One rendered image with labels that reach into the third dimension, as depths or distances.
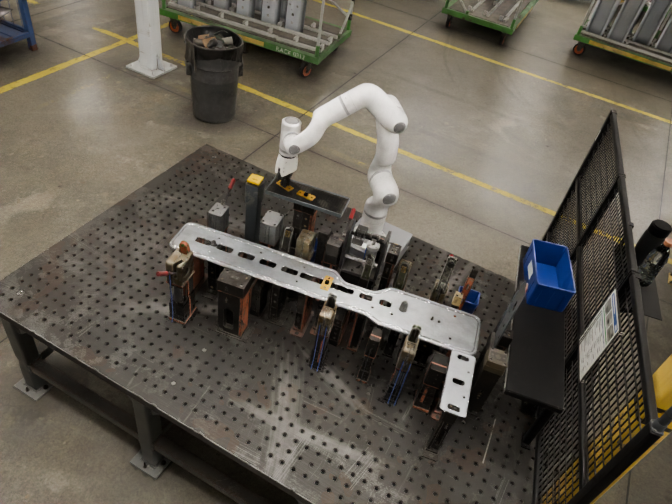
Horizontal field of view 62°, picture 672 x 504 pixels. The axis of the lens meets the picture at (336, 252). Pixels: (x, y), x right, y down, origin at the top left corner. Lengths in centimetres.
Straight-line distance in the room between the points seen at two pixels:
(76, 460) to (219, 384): 96
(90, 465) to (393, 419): 150
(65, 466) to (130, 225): 120
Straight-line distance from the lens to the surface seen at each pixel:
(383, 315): 231
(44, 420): 326
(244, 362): 246
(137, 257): 290
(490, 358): 225
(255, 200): 265
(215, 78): 503
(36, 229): 425
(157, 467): 301
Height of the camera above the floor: 270
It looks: 42 degrees down
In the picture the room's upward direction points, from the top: 11 degrees clockwise
